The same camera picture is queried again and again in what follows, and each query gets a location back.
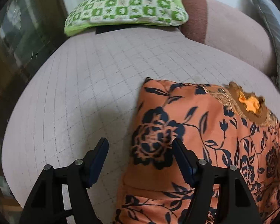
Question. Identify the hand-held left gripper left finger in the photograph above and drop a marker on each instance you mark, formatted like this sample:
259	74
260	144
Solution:
98	163

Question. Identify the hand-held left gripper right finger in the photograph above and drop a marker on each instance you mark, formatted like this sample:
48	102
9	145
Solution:
183	165

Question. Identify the orange floral garment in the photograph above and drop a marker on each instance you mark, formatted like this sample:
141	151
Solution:
200	121

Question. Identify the grey quilted mattress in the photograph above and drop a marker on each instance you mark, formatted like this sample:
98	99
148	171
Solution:
84	86

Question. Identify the pink bolster with brown band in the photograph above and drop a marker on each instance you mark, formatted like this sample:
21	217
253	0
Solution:
235	35

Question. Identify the glass door cabinet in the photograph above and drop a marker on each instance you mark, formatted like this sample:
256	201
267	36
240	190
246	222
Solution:
21	32

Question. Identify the light blue pillow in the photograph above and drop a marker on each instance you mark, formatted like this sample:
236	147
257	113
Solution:
275	39

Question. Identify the green checkered pillow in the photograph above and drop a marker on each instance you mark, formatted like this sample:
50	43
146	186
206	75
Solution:
121	4

